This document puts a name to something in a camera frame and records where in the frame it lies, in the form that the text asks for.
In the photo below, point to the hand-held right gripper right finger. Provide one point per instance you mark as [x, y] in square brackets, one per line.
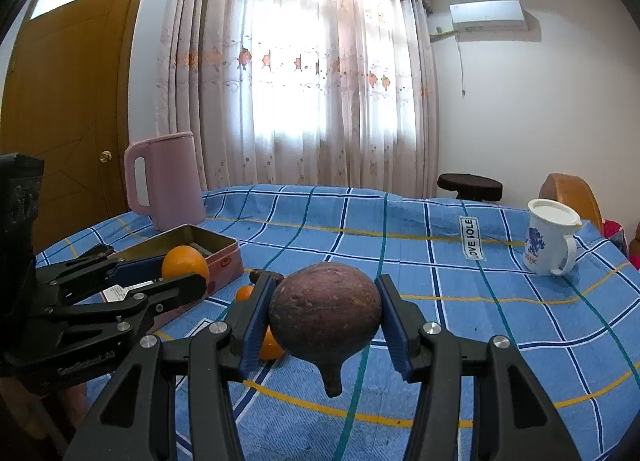
[395, 326]

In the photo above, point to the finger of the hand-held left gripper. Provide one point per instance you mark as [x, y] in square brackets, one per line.
[170, 291]
[140, 268]

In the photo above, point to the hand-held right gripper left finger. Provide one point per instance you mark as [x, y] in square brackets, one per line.
[252, 336]

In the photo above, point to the small orange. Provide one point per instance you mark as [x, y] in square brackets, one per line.
[271, 347]
[245, 293]

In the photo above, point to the large orange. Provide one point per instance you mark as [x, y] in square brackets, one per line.
[185, 263]

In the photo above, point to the pink tin box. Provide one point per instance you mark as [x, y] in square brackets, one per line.
[222, 266]

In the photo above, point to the blue plaid tablecloth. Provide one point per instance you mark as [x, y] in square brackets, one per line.
[450, 341]

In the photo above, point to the pink electric kettle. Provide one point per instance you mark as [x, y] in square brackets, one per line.
[172, 181]

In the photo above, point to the brass door knob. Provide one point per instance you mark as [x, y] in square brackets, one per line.
[105, 156]

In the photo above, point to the dark round stool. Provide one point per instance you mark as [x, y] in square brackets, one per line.
[470, 186]

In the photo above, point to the white mug with blue print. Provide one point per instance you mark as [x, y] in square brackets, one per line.
[542, 241]

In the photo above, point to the wooden door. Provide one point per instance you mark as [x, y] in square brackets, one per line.
[65, 91]

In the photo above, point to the pink floral cloth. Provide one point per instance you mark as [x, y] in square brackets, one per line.
[615, 236]

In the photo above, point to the sheer floral curtain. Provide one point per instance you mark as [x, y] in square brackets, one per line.
[300, 66]

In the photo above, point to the white air conditioner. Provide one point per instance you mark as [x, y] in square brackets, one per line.
[487, 16]

